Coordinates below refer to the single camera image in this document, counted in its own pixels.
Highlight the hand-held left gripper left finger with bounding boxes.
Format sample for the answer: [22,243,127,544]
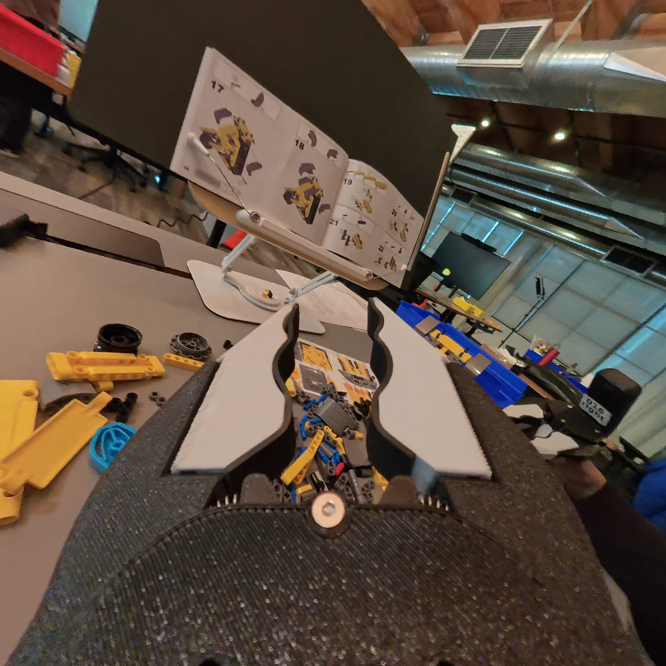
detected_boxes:
[171,303,300,475]

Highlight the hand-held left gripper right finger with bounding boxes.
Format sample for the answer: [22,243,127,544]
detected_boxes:
[366,298,492,495]

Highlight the person's right forearm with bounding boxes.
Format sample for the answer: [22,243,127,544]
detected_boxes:
[572,476,666,664]

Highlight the person's right hand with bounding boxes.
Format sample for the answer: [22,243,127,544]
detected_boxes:
[554,454,608,501]

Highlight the grey toy wheel hub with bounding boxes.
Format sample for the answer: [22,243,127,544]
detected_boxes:
[170,333,213,363]

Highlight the blue storage bin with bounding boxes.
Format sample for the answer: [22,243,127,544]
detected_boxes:
[395,300,527,410]

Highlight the yellow and grey sticker sheet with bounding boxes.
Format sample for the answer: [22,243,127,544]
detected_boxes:
[296,338,379,402]

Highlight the pile of toy building pieces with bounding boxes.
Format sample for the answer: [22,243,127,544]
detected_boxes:
[280,375,390,504]

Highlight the blue plastic bin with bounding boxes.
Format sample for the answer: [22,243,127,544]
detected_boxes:
[636,459,666,521]

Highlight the white book stand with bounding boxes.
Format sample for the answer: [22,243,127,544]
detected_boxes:
[186,133,451,335]

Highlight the white paper sheet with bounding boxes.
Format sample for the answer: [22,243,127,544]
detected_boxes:
[276,270,369,332]

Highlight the black toy wheel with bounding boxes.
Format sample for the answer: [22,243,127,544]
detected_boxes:
[94,324,143,358]

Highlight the blue round toy piece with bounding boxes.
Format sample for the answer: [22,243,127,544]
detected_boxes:
[89,422,137,472]

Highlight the black monitor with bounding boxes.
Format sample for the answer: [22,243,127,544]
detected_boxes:
[431,231,512,301]

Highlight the dark grey curved panel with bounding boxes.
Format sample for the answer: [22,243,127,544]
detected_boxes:
[41,393,97,417]

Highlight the long yellow panel piece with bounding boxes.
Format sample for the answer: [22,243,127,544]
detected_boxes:
[0,391,113,493]

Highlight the grey side table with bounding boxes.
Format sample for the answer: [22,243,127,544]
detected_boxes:
[0,172,222,274]

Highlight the wide yellow panel piece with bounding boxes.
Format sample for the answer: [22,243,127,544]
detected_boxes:
[0,380,41,460]

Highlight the toy instruction booklet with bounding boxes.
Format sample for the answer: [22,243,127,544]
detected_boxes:
[171,47,425,287]

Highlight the black fuzzy object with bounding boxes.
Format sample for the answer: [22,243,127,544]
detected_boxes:
[0,212,49,249]

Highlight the large black board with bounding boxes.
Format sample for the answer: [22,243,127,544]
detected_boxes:
[68,0,460,222]

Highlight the white vent grille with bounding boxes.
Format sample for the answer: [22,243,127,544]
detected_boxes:
[457,19,554,69]

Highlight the red storage bin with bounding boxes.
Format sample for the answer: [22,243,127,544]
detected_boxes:
[0,5,67,79]

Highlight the yellow beam frame piece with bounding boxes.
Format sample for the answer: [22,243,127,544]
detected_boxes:
[47,351,166,392]

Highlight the slim silver air duct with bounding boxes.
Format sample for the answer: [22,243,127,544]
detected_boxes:
[446,142,666,241]

